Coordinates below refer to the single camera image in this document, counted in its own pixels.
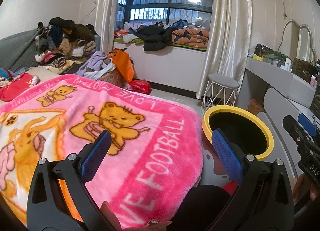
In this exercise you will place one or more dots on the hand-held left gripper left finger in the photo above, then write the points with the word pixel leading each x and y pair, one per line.
pixel 96 153

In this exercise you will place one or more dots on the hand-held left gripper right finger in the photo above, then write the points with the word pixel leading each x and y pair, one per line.
pixel 226 156

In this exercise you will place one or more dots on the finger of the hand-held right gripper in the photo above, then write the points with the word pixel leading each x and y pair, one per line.
pixel 293 131
pixel 306 126

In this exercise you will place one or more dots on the yellow rimmed black bin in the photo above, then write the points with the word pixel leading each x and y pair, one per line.
pixel 225 108

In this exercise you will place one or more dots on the person's right hand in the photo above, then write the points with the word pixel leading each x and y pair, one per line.
pixel 300 186

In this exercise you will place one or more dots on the person's left hand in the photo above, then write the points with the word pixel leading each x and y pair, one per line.
pixel 112 218

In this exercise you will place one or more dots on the white red printed cloth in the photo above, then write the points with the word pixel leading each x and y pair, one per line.
pixel 210 163

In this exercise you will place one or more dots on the grey rounded chair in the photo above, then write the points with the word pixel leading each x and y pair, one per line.
pixel 277 106

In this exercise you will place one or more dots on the orange patterned box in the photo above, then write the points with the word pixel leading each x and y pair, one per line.
pixel 256 106

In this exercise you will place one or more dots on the pink cartoon bear blanket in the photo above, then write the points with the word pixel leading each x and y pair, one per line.
pixel 150 146

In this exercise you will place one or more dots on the dark woven basket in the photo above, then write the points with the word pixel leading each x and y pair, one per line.
pixel 303 69

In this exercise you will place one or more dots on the person's black trouser leg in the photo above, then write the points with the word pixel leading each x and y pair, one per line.
pixel 200 208

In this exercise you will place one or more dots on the grey dressing table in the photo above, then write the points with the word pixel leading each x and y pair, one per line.
pixel 270 75

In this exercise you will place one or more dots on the row of cosmetic bottles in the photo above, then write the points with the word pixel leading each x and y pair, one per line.
pixel 287 64

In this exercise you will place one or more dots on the floral fabric basket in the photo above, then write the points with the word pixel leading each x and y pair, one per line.
pixel 111 78

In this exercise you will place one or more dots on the red plastic bag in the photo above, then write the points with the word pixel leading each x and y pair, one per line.
pixel 138 86

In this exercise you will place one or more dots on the arched vanity mirror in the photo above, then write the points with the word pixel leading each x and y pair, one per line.
pixel 303 43

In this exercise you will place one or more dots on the dark clear cosmetic bag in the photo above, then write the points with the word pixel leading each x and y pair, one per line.
pixel 266 51

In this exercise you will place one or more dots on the lavender garment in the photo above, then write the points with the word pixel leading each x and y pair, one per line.
pixel 97 62

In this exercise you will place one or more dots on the orange fabric bag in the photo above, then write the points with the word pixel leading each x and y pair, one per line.
pixel 123 65

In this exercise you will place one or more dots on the white window bench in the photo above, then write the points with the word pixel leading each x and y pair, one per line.
pixel 170 70

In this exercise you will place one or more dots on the cream satin curtain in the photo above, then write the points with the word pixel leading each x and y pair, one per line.
pixel 227 33
pixel 107 8

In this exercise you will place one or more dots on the clothes on window sill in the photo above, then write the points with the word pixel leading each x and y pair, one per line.
pixel 185 45

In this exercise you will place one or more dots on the pile of mixed clothes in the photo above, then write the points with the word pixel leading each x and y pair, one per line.
pixel 67 38

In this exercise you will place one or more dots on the white folded clothes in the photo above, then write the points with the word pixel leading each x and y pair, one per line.
pixel 131 38

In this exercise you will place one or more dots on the blue pink printed cloth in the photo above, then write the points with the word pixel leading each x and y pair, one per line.
pixel 6 73

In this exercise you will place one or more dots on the orange triangle pattern quilt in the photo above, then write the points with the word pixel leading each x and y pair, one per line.
pixel 191 37

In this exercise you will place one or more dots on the grey padded headboard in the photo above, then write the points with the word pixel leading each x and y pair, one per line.
pixel 17 48

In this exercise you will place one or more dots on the dark blue clothes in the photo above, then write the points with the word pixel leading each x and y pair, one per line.
pixel 180 24

